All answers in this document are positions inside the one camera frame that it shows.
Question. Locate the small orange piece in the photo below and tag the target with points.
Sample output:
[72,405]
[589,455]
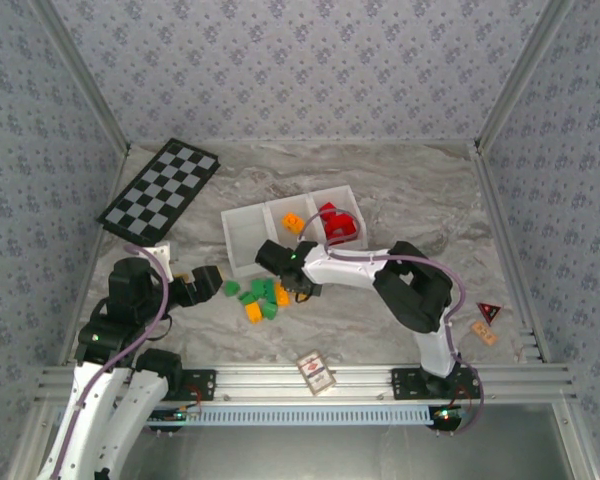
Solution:
[183,276]

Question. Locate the small circuit board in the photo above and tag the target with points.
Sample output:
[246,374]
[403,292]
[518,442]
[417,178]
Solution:
[447,414]
[177,415]

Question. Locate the aluminium side rail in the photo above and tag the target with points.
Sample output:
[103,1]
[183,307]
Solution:
[87,280]
[500,225]

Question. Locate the long aluminium base rail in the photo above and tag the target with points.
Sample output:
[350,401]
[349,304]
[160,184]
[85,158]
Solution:
[260,380]

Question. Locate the green rounded lego brick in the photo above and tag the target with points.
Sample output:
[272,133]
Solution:
[231,288]

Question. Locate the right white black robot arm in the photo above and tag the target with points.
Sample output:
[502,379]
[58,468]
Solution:
[345,272]

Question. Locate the aluminium lower frame bar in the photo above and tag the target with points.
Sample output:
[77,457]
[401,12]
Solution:
[30,440]
[575,445]

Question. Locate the small orange wooden block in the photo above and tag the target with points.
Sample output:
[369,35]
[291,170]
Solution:
[484,333]

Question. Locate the playing card box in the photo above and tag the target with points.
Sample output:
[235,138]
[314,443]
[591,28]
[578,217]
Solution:
[316,372]

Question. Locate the aluminium frame post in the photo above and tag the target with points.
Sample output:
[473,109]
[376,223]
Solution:
[89,80]
[520,75]

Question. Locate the grey metal panel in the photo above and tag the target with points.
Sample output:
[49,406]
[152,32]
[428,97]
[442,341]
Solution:
[305,455]

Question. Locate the red black triangle piece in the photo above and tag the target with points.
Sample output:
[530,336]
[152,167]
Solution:
[489,312]

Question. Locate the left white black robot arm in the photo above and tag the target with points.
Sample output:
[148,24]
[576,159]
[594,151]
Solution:
[87,400]

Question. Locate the red lego brick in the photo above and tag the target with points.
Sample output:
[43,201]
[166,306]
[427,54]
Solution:
[334,232]
[343,221]
[351,233]
[326,208]

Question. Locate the black grey checkerboard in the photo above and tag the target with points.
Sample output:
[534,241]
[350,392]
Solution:
[155,192]

